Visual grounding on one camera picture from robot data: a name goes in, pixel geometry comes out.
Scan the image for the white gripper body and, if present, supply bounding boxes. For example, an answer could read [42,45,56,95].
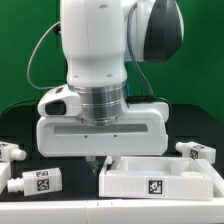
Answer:
[36,102,169,157]

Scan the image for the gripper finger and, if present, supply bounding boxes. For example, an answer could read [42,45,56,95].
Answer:
[86,156,99,174]
[111,156,121,168]

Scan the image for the white square table top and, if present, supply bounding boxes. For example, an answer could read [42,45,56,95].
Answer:
[99,156,213,201]

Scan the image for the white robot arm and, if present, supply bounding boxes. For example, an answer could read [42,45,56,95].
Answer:
[36,0,184,159]

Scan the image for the white front fence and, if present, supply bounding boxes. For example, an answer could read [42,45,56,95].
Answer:
[0,198,224,224]

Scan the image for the white fence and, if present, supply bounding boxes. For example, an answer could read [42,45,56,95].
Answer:
[0,162,11,194]
[196,159,224,198]
[0,198,224,224]

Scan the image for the white left fence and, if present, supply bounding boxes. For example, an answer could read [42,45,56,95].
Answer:
[0,162,11,194]

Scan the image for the white right fence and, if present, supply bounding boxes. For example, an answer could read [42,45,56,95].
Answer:
[196,159,224,198]

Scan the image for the grey cable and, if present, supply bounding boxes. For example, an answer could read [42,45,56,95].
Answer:
[26,21,64,91]

